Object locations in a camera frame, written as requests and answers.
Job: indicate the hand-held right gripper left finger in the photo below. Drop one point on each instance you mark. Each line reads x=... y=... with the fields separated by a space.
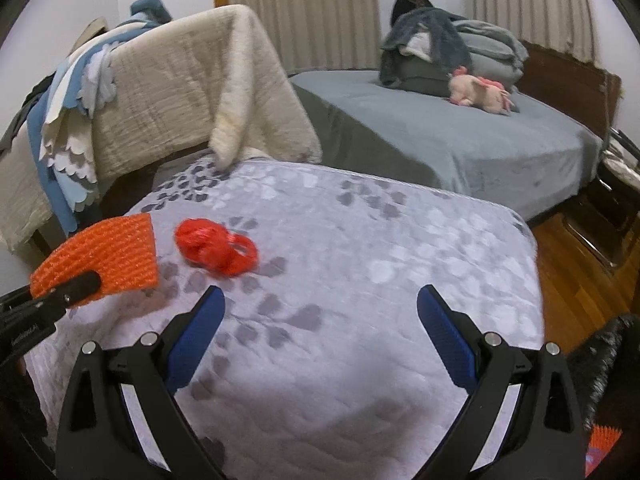
x=197 y=340

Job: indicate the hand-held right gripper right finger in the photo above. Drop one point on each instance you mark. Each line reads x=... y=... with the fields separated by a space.
x=447 y=340

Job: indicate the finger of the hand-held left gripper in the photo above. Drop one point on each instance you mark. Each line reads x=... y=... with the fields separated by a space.
x=75 y=287

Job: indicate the orange mesh cloth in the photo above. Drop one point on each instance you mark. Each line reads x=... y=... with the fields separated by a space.
x=605 y=440
x=110 y=250

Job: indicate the black trash bag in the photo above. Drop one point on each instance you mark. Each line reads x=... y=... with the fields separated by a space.
x=610 y=360

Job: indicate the red plastic bag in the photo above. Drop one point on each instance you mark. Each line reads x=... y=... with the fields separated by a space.
x=210 y=245

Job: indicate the grey leaf print table cover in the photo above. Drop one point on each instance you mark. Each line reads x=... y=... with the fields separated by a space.
x=350 y=260

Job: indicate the blue white scalloped blanket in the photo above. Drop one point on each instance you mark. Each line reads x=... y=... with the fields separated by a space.
x=55 y=125

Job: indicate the black folding chair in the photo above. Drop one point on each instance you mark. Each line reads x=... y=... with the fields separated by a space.
x=600 y=220

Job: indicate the bed with grey sheet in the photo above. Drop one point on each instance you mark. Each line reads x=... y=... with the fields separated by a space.
x=450 y=145

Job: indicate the beige quilt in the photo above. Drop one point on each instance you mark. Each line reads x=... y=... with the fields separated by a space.
x=175 y=85

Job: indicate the white chair cushion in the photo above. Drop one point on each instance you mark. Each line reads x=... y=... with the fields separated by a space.
x=622 y=170

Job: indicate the pink plush toy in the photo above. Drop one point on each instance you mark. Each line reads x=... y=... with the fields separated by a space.
x=470 y=87

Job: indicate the grey pillow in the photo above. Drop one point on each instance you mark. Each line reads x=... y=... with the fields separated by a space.
x=420 y=77

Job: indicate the wooden headboard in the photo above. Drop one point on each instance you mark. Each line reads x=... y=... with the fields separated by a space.
x=565 y=80

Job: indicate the folded grey blankets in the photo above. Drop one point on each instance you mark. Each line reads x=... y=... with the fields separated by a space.
x=490 y=42

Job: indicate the pile of grey blankets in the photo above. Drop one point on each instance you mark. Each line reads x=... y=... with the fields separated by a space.
x=435 y=30

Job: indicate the black garment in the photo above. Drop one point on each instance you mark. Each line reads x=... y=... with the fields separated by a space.
x=402 y=5

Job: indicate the beige curtain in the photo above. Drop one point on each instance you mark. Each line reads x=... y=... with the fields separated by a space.
x=300 y=10
x=530 y=5

